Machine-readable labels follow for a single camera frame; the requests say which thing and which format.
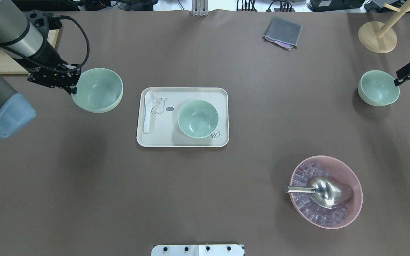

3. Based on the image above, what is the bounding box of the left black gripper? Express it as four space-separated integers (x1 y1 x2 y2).
27 64 81 95

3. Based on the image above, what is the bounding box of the green bowl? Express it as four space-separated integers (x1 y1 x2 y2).
357 70 400 107
177 100 219 138
72 68 123 113

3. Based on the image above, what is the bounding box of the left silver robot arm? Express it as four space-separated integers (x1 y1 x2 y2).
0 0 83 138

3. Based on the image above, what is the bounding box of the wooden mug tree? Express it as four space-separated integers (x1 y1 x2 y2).
358 0 410 54

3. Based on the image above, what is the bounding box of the wooden cutting board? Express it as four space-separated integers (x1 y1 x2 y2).
0 28 62 75

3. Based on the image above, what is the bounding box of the white ceramic spoon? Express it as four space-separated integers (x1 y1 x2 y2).
143 91 155 133

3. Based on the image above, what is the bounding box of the cream serving tray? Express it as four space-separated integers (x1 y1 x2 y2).
136 87 230 148

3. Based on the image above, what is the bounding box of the green bowl on tray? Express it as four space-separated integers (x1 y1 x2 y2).
177 100 219 138

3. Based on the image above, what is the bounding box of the pink bowl with ice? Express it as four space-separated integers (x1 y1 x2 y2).
288 155 363 229

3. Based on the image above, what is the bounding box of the grey folded cloth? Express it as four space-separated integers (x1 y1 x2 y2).
262 17 303 50

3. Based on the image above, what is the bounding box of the metal ice scoop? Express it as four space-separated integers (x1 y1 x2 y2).
284 176 353 209

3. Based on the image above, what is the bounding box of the left camera cable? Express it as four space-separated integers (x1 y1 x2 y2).
0 13 91 74

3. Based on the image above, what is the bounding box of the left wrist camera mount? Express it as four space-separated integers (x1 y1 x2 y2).
25 10 62 31

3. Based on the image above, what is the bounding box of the aluminium frame post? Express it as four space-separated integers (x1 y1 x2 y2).
191 0 209 16

